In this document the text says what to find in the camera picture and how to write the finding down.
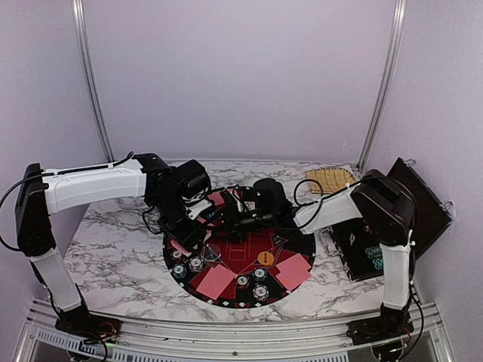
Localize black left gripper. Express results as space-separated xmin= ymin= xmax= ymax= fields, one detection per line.
xmin=152 ymin=194 xmax=207 ymax=254

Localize right aluminium frame post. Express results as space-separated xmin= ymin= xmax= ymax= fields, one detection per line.
xmin=356 ymin=0 xmax=408 ymax=171

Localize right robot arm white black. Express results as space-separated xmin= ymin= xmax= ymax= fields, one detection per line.
xmin=214 ymin=170 xmax=418 ymax=338

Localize front aluminium rail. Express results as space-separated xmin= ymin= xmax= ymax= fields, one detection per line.
xmin=14 ymin=299 xmax=454 ymax=361

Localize red playing card deck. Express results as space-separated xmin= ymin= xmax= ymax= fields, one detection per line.
xmin=171 ymin=240 xmax=192 ymax=257

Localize chip stack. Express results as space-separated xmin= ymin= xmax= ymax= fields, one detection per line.
xmin=235 ymin=275 xmax=251 ymax=290
xmin=171 ymin=250 xmax=186 ymax=263

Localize yellow woven bamboo mat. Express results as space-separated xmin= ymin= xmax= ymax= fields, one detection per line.
xmin=305 ymin=167 xmax=356 ymax=195

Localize face up white card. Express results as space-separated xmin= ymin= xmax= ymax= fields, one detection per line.
xmin=245 ymin=201 xmax=256 ymax=210

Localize orange big blind button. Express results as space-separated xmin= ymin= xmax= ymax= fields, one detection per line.
xmin=257 ymin=251 xmax=275 ymax=266

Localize black poker set case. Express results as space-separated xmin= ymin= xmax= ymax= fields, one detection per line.
xmin=329 ymin=158 xmax=453 ymax=281

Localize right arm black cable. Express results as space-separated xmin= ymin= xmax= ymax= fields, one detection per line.
xmin=232 ymin=179 xmax=355 ymax=231

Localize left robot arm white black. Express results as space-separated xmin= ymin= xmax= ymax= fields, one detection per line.
xmin=15 ymin=152 xmax=211 ymax=336

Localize teal chip row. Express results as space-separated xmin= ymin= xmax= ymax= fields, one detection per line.
xmin=372 ymin=257 xmax=383 ymax=271
xmin=365 ymin=246 xmax=382 ymax=259

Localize teal chip row upper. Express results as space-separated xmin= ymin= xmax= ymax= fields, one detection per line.
xmin=365 ymin=246 xmax=382 ymax=259

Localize left aluminium frame post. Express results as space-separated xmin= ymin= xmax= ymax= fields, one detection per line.
xmin=72 ymin=0 xmax=114 ymax=161

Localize green chips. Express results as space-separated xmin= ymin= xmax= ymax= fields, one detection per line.
xmin=252 ymin=268 xmax=268 ymax=282
xmin=171 ymin=264 xmax=187 ymax=280

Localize triangular all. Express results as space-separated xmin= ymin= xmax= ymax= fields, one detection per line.
xmin=271 ymin=235 xmax=288 ymax=247

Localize dealt red card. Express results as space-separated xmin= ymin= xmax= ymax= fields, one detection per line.
xmin=196 ymin=269 xmax=230 ymax=299
xmin=275 ymin=263 xmax=311 ymax=291
xmin=276 ymin=253 xmax=311 ymax=275
xmin=208 ymin=190 xmax=231 ymax=207
xmin=202 ymin=265 xmax=236 ymax=298

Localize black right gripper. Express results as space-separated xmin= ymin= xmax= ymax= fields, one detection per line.
xmin=203 ymin=204 xmax=275 ymax=244

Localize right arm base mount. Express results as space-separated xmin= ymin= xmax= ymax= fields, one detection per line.
xmin=346 ymin=317 xmax=414 ymax=345

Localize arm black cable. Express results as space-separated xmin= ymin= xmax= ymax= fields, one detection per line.
xmin=232 ymin=179 xmax=355 ymax=231
xmin=0 ymin=150 xmax=135 ymax=250

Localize round red black poker mat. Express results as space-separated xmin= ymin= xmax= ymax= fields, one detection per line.
xmin=162 ymin=186 xmax=316 ymax=309

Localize aluminium frame post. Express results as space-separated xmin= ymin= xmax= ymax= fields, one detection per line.
xmin=356 ymin=0 xmax=408 ymax=171
xmin=72 ymin=0 xmax=114 ymax=161

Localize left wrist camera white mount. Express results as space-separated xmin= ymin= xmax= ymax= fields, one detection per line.
xmin=186 ymin=200 xmax=213 ymax=219

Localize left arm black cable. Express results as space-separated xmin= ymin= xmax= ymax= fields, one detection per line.
xmin=0 ymin=150 xmax=135 ymax=250

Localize teal chip row lower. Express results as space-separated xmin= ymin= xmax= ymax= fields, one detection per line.
xmin=372 ymin=257 xmax=383 ymax=271

